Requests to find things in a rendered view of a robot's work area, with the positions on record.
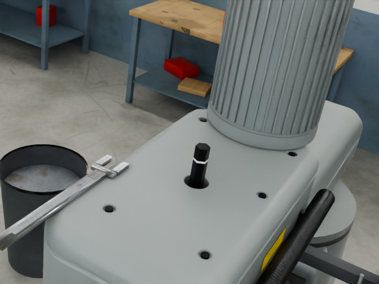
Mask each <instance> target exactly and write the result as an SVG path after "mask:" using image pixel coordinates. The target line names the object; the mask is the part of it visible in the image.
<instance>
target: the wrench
mask: <svg viewBox="0 0 379 284"><path fill-rule="evenodd" d="M111 160H112V156H110V155H106V156H104V157H103V158H101V159H100V160H98V161H97V162H95V164H93V165H92V166H91V170H93V171H92V172H90V173H89V174H87V175H86V176H84V177H83V178H82V179H80V180H79V181H77V182H76V183H74V184H73V185H71V186H70V187H68V188H67V189H65V190H64V191H62V192H61V193H59V194H58V195H57V196H55V197H54V198H52V199H50V200H49V201H47V202H46V203H44V204H43V205H42V206H40V207H39V208H37V209H36V210H34V211H33V212H31V213H30V214H28V215H27V216H25V217H24V218H22V219H21V220H19V221H18V222H17V223H15V224H14V225H12V226H10V227H9V228H7V229H6V230H4V231H3V232H2V233H0V250H1V251H3V250H4V249H6V248H8V247H9V246H10V245H12V244H13V243H14V242H16V241H17V240H19V239H20V238H21V237H23V236H24V235H26V234H27V233H28V232H30V231H31V230H32V229H34V228H35V227H37V226H38V225H40V224H41V223H43V222H44V221H45V220H47V219H48V218H49V217H51V216H53V214H55V213H57V212H58V211H59V210H61V209H62V208H63V207H65V206H66V205H68V204H69V203H71V202H72V201H73V200H75V199H76V198H77V197H79V196H80V195H82V194H83V193H84V192H86V191H87V190H89V189H90V188H92V187H93V186H94V185H96V184H97V183H98V182H100V181H102V180H103V179H104V178H106V177H108V178H111V179H113V178H115V177H116V176H118V175H120V174H121V173H123V172H124V171H125V170H127V169H128V168H129V164H128V163H126V162H123V163H121V164H119V165H118V166H117V167H115V168H114V169H112V170H110V169H108V168H106V167H104V166H105V165H107V164H109V163H110V162H111Z"/></svg>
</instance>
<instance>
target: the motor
mask: <svg viewBox="0 0 379 284"><path fill-rule="evenodd" d="M354 2H355V0H228V1H227V7H226V13H225V17H224V23H223V29H222V35H221V41H220V45H219V51H218V57H217V63H216V66H215V72H214V78H213V84H212V88H211V94H210V99H209V104H208V110H207V116H208V119H209V121H210V123H211V124H212V125H213V126H214V127H215V128H216V129H217V130H218V131H219V132H221V133H222V134H224V135H225V136H227V137H228V138H230V139H232V140H234V141H237V142H239V143H242V144H245V145H248V146H251V147H255V148H261V149H268V150H292V149H297V148H300V147H303V146H305V145H307V144H309V143H311V142H312V141H313V139H314V138H315V135H316V131H317V129H318V125H319V121H320V117H321V113H322V111H323V107H324V103H325V100H326V97H327V93H328V90H329V86H330V83H331V80H332V77H333V73H334V69H335V67H336V63H337V59H338V56H339V53H340V49H341V46H342V42H343V39H344V36H345V33H346V29H347V25H348V23H349V19H350V15H351V12H352V8H353V5H354Z"/></svg>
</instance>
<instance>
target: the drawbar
mask: <svg viewBox="0 0 379 284"><path fill-rule="evenodd" d="M209 153H210V146H208V145H207V144H205V143H198V144H197V145H196V146H195V152H194V156H193V157H194V159H195V160H196V161H200V162H206V161H207V160H208V159H209ZM207 164H208V162H207V163H205V164H203V163H196V162H195V161H194V160H193V162H192V168H191V174H190V179H189V185H188V186H189V187H191V188H195V189H202V188H203V185H204V179H205V174H206V168H207Z"/></svg>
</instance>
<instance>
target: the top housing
mask: <svg viewBox="0 0 379 284"><path fill-rule="evenodd" d="M198 143H205V144H207V145H208V146H210V153H209V160H208V164H207V168H206V174H205V179H204V185H203V188H202V189H195V188H191V187H189V186H188V185H189V181H190V174H191V168H192V162H193V156H194V152H195V146H196V145H197V144H198ZM123 162H126V163H128V164H129V168H128V169H127V170H125V171H124V172H123V173H121V174H120V175H118V176H116V177H115V178H113V179H111V178H109V177H106V178H104V179H103V180H102V181H100V182H98V183H97V184H96V185H94V186H93V187H92V188H90V189H89V190H87V191H86V192H84V193H83V194H82V195H80V196H79V197H77V198H76V199H75V200H73V201H72V202H71V203H69V204H68V205H66V206H65V207H63V208H62V209H61V210H59V211H58V212H57V213H55V214H53V216H51V217H49V218H48V219H47V220H46V221H45V228H44V246H43V284H256V283H257V281H258V279H259V278H260V276H261V275H262V273H263V272H264V271H265V269H266V268H267V266H268V265H269V263H270V262H271V260H272V258H273V257H274V256H275V254H276V253H277V251H278V250H279V248H280V246H281V245H282V244H283V242H284V241H285V239H286V238H287V236H288V235H289V233H290V232H291V230H292V229H293V227H294V226H295V224H296V222H297V219H298V215H299V212H300V211H301V209H304V210H305V209H306V206H307V203H308V200H309V197H310V193H311V190H312V186H313V184H314V180H315V177H316V173H317V171H318V167H319V160H318V157H317V155H316V154H315V152H314V151H313V150H312V149H311V148H310V147H308V146H307V145H305V146H303V147H300V148H297V149H292V150H268V149H261V148H255V147H251V146H248V145H245V144H242V143H239V142H237V141H234V140H232V139H230V138H228V137H227V136H225V135H224V134H222V133H221V132H219V131H218V130H217V129H216V128H215V127H214V126H213V125H212V124H211V123H210V121H209V119H208V116H207V109H197V110H194V111H192V112H190V113H188V114H187V115H185V116H184V117H183V118H181V119H180V120H178V121H176V122H175V123H174V124H172V125H171V126H169V127H168V128H167V129H165V130H163V131H162V132H161V133H159V134H158V135H156V136H155V137H153V138H152V139H151V140H149V141H148V142H146V143H145V144H143V145H142V146H141V147H139V148H138V149H136V150H134V151H133V152H132V153H130V154H129V155H127V156H126V157H125V158H123V159H122V160H120V161H119V162H117V163H116V164H114V165H113V166H111V167H110V168H109V169H110V170H112V169H114V168H115V167H117V166H118V165H119V164H121V163H123Z"/></svg>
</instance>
